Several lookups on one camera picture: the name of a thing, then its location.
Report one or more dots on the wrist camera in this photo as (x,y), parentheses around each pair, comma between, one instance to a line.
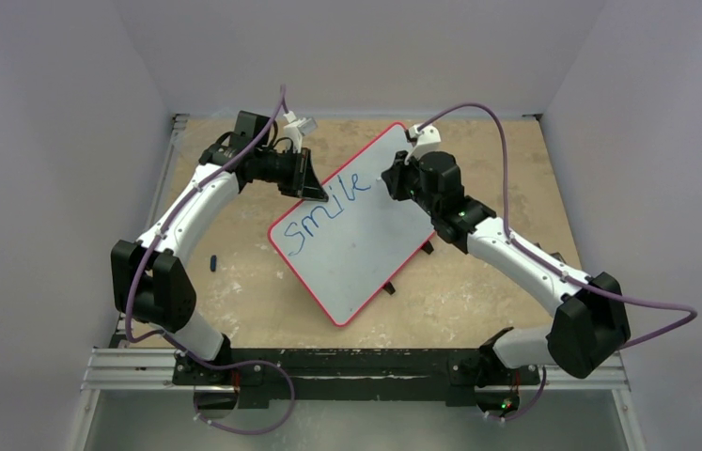
(297,128)
(424,139)

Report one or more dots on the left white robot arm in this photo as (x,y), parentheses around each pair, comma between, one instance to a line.
(149,277)

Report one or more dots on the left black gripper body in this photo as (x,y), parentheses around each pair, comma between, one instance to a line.
(280,169)

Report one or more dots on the aluminium frame rail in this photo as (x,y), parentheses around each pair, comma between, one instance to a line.
(120,368)

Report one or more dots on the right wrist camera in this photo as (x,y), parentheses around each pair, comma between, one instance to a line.
(424,139)

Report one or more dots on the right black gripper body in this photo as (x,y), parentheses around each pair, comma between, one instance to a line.
(399,176)

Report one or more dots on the red framed whiteboard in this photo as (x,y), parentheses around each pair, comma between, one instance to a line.
(347,249)

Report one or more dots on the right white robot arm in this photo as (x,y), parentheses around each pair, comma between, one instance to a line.
(589,324)

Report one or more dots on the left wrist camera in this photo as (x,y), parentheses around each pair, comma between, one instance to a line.
(297,128)

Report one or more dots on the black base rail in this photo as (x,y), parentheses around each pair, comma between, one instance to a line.
(455,377)

